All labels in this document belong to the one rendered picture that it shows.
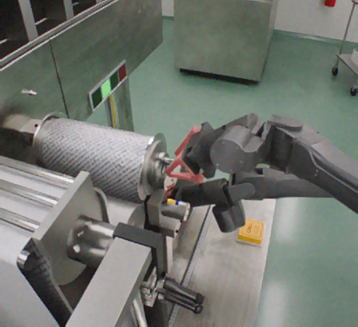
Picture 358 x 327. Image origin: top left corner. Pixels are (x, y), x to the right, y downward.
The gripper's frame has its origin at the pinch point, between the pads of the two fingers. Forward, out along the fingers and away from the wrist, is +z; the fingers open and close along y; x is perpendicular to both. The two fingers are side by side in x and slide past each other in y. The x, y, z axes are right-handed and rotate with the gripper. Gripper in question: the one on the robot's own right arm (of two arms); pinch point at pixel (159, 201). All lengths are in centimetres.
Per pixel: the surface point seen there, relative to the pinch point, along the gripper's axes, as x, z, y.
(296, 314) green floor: -123, 2, 31
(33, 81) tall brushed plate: 41.6, 11.2, 0.6
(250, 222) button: -24.9, -13.3, 11.9
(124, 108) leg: 3, 55, 71
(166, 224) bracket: 2.6, -9.0, -11.0
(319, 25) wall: -109, -16, 444
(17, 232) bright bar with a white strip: 32, -19, -38
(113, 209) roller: 15.1, -7.2, -18.0
